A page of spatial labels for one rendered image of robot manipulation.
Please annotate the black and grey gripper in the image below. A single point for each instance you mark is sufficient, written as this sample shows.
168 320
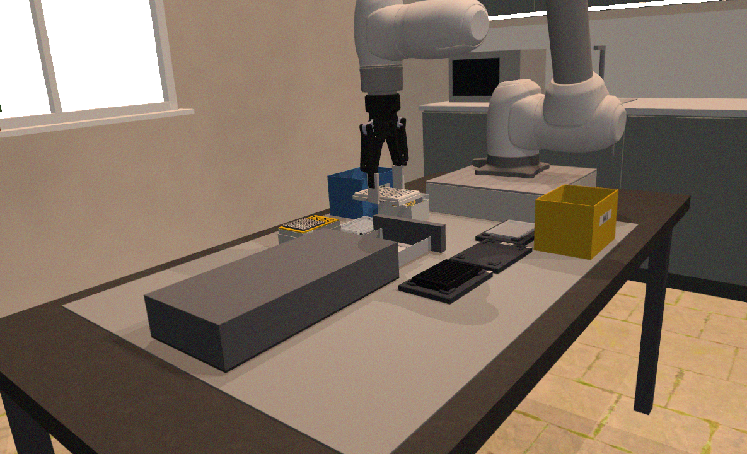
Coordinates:
385 125

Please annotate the black multiwell plate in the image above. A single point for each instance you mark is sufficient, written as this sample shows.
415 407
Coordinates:
446 275

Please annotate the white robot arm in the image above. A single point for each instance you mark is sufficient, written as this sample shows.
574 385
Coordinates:
576 114

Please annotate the blue open-top bin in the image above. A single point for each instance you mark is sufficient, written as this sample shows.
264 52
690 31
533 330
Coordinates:
343 185

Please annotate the light grey bench mat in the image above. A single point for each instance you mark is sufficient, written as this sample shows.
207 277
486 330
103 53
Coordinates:
365 379

